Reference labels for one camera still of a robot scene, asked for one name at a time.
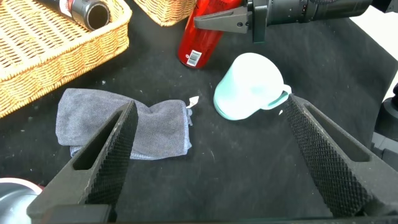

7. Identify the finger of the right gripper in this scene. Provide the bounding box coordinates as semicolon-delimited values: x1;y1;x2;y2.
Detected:
193;5;251;34

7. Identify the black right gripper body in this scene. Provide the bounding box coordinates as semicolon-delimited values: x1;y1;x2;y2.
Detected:
247;0;374;44

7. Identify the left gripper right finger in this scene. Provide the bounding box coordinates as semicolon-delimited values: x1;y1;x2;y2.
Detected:
283;94;398;218

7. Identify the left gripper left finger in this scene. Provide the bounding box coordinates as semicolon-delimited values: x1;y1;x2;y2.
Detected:
26;100;139;223

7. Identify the red soda can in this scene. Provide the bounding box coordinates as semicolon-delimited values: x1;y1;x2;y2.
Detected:
177;0;243;69

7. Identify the grey towel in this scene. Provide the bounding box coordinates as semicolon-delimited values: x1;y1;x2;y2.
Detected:
55;88;200;161

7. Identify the light blue mug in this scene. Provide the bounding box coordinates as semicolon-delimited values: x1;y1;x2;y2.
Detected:
213;52;293;121

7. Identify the pink saucepan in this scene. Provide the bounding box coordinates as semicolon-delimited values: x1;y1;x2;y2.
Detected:
0;177;44;224

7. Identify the black tablecloth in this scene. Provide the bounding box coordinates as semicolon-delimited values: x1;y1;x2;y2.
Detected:
0;0;398;224

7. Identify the black cosmetic tube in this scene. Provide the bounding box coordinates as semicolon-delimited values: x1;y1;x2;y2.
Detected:
35;0;111;32

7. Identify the wicker basket with pink handles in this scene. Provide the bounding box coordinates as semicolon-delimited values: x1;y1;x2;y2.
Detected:
0;0;133;119
133;0;198;27

